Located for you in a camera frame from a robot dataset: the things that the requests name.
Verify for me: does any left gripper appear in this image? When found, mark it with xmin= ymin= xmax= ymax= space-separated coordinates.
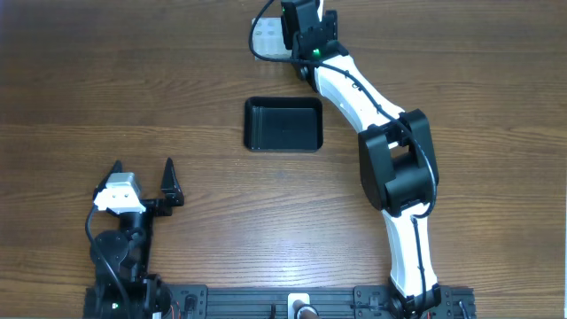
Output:
xmin=91 ymin=157 xmax=185 ymax=219

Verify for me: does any clear test tube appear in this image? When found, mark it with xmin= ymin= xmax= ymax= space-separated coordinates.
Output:
xmin=250 ymin=105 xmax=260 ymax=151
xmin=258 ymin=105 xmax=267 ymax=151

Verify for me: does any black tray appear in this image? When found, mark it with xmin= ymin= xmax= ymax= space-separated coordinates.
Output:
xmin=243 ymin=96 xmax=324 ymax=153

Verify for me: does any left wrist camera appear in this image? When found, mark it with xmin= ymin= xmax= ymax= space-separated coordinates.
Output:
xmin=92 ymin=171 xmax=147 ymax=215

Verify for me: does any black cable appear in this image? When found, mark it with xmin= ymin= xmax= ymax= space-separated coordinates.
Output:
xmin=247 ymin=0 xmax=439 ymax=221
xmin=84 ymin=204 xmax=132 ymax=319

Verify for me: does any mounting rail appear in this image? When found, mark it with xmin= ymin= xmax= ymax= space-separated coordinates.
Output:
xmin=83 ymin=284 xmax=478 ymax=319

